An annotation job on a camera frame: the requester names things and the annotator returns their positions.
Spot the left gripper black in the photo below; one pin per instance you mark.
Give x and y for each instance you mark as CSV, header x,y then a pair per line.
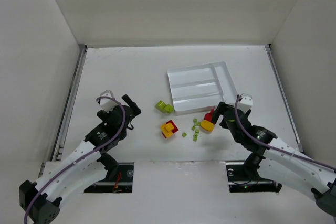
x,y
127,109

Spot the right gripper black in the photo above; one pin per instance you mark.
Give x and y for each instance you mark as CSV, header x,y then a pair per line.
x,y
223,111

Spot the red lego piece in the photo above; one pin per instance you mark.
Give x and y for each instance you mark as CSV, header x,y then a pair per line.
x,y
209,116

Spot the yellow rounded lego piece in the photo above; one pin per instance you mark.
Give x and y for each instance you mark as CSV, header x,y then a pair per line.
x,y
207,125

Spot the yellow and red lego stack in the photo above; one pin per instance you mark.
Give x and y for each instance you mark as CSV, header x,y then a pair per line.
x,y
168,129

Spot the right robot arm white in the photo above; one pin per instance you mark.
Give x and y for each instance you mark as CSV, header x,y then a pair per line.
x,y
271,158

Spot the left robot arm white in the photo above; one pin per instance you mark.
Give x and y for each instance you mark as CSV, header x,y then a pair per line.
x,y
89,163

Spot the white divided tray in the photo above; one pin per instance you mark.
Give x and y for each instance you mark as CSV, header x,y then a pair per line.
x,y
201,87

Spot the large lime green lego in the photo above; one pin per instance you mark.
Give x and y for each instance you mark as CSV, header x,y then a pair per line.
x,y
164,107

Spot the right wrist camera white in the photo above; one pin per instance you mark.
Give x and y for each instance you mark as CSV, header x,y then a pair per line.
x,y
245,102

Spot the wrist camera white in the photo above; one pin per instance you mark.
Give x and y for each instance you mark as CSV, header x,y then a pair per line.
x,y
106,101
245,102

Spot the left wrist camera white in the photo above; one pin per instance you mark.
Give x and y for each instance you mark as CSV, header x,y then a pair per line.
x,y
106,101

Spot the left aluminium rail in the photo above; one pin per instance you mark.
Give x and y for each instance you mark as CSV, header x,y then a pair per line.
x,y
59,142

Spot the aluminium rail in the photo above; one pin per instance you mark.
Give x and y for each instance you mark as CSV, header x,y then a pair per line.
x,y
283,95
59,142

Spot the right aluminium rail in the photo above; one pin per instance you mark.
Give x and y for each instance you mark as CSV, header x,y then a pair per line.
x,y
283,95

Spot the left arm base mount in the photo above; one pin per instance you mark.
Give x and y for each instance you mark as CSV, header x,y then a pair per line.
x,y
118,177

